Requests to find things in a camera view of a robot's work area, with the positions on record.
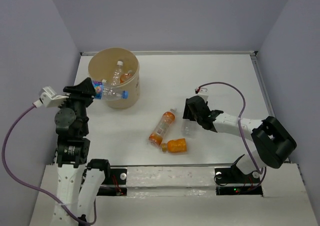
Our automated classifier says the beige plastic bin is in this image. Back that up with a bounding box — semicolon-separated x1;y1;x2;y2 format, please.
88;48;140;109

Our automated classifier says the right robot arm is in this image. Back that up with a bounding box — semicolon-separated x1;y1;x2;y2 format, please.
183;96;297;185

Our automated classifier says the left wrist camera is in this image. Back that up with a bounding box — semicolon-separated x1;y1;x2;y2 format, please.
33;86;69;108

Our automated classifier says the orange bottle with white cap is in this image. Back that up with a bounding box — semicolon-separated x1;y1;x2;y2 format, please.
119;70;133;84

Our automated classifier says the clear crushed plastic bottle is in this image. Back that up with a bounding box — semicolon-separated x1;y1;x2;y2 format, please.
181;119;197;138

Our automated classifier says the clear bottle blue cap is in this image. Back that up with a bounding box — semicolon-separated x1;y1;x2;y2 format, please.
92;80;129;101

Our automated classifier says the short orange bottle yellow cap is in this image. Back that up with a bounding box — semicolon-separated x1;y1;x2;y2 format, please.
160;138;187;153

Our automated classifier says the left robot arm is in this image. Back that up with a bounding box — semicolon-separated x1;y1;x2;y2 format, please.
50;78;111;225

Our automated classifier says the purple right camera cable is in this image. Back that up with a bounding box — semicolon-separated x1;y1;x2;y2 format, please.
199;81;267;194

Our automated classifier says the clear bottle inside bin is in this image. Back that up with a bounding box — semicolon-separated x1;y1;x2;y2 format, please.
101;79;110;85

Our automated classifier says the tall orange juice bottle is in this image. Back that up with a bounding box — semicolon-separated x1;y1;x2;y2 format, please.
148;108;177;146

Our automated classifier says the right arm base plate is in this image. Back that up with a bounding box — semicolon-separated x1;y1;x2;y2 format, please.
213;167;263;196

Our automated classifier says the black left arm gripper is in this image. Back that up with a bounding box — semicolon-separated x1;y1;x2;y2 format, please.
56;76;97;134

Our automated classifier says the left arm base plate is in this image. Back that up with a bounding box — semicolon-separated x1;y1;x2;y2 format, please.
97;167;128;196

